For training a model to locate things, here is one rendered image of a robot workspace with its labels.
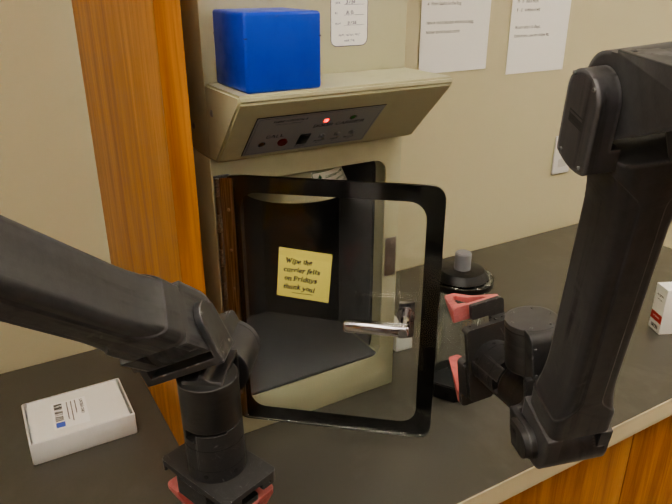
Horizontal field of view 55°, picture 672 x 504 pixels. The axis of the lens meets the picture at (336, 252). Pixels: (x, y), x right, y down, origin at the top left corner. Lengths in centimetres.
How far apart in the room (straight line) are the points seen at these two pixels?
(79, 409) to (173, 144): 55
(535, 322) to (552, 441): 13
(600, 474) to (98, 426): 88
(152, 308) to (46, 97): 79
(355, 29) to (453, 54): 70
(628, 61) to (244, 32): 46
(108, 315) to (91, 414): 67
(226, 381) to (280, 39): 40
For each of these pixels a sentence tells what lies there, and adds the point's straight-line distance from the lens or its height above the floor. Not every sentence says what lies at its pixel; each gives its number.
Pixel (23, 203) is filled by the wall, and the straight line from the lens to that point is 131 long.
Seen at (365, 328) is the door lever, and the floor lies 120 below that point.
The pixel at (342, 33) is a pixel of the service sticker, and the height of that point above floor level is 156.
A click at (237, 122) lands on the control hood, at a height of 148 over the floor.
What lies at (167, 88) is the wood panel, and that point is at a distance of 77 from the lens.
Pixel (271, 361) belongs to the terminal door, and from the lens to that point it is 100.
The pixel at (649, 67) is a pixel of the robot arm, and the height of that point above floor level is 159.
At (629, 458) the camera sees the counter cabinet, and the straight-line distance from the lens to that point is 139.
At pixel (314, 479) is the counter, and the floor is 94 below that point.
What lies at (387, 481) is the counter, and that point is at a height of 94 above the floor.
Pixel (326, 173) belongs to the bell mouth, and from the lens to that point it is 102.
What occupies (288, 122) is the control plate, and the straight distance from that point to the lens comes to 84.
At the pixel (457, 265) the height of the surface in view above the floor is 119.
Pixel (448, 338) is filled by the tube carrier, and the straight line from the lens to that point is 113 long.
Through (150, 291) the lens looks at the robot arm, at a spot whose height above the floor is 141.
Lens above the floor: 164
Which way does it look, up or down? 23 degrees down
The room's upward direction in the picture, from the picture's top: straight up
